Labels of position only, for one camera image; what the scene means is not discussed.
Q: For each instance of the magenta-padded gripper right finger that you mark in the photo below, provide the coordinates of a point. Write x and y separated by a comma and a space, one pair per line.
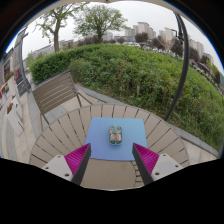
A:
146, 157

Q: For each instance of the grey slatted outdoor chair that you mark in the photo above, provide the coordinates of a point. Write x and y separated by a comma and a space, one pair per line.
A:
53, 91

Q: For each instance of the round leafy green tree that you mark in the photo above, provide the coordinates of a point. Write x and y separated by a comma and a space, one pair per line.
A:
99, 19

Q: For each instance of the blue rectangular mouse pad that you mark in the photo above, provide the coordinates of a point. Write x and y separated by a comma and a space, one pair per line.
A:
100, 140

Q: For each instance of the tall dark sign pillar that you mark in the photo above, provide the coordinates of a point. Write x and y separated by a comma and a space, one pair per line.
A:
19, 60

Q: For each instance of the distant high-rise buildings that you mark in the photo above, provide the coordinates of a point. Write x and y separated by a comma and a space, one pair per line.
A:
143, 28

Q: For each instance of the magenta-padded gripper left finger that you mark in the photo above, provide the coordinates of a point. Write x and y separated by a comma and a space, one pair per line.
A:
76, 157

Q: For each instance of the curved black umbrella pole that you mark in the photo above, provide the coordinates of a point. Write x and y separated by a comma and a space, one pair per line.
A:
184, 60

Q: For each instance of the tall thin-trunked tree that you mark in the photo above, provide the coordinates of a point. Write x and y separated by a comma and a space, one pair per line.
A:
56, 33

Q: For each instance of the transparent green computer mouse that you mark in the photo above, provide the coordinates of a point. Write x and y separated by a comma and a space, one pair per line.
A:
115, 135

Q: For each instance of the green trimmed hedge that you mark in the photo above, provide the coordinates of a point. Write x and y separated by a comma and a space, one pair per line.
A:
133, 70

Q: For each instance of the white flower planter box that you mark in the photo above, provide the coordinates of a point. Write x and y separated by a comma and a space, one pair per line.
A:
14, 118

